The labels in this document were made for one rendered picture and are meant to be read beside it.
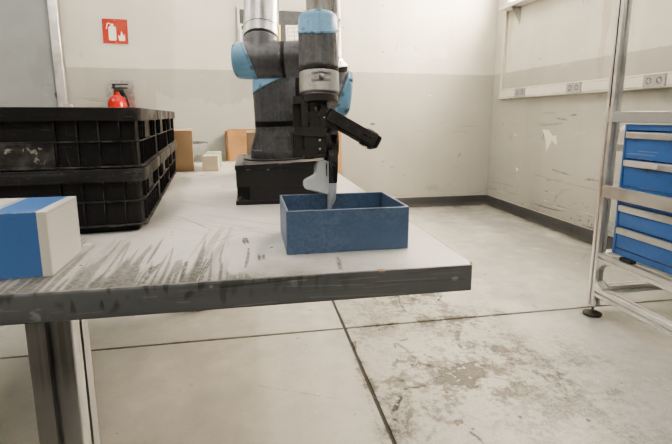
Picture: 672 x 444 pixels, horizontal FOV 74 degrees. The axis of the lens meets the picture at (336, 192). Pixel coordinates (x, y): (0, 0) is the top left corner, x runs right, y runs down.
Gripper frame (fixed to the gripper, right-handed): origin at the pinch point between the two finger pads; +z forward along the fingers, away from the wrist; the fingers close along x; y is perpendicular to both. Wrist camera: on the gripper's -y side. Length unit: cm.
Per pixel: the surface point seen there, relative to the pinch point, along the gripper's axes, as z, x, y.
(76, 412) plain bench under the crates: 28, 17, 40
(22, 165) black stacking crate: -8, 0, 54
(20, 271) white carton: 7.0, 19.1, 45.1
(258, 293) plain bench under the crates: 10.7, 23.5, 13.7
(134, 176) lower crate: -5.6, -2.4, 36.3
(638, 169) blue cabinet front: -5, -77, -137
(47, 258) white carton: 5.4, 19.1, 41.7
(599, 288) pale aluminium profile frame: 48, -96, -135
